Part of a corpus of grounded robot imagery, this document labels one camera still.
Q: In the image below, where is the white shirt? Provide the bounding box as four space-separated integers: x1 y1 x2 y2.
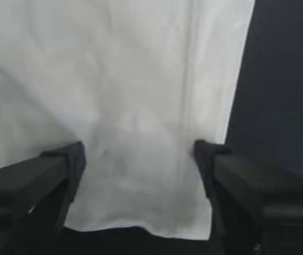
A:
0 0 256 241

